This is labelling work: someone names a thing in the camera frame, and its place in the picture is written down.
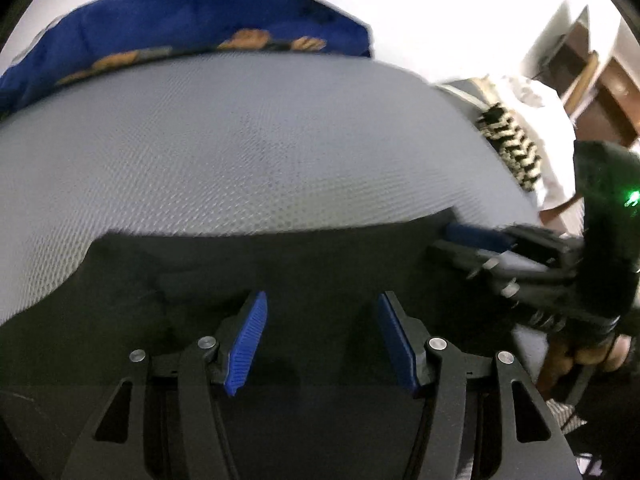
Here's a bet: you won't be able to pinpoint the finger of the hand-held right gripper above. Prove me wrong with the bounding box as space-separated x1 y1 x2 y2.
432 240 587 307
444 223 584 262

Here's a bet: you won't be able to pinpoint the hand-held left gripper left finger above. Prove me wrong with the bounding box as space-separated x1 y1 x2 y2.
60 290 268 480

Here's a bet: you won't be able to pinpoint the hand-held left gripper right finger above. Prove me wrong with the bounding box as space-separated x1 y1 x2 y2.
377 291 583 480

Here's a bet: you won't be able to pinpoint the black pants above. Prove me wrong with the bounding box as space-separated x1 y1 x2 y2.
0 209 551 480

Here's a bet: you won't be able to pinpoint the person's right hand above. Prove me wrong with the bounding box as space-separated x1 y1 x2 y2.
537 330 633 397

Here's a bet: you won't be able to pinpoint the black and cream striped pouch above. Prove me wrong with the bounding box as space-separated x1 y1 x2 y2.
475 102 547 194

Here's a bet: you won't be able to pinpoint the white dotted cloth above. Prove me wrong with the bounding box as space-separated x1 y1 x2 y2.
492 74 582 212

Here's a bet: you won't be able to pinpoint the brown wooden furniture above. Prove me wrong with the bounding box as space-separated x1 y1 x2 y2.
520 4 640 153

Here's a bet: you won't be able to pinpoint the grey mesh mat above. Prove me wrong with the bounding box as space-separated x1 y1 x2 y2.
0 52 542 327

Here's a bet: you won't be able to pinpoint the blue printed blanket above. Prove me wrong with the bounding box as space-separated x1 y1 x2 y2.
0 0 374 115

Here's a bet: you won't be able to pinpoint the grey bag with white strap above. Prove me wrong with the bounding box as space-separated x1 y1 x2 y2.
434 79 497 122

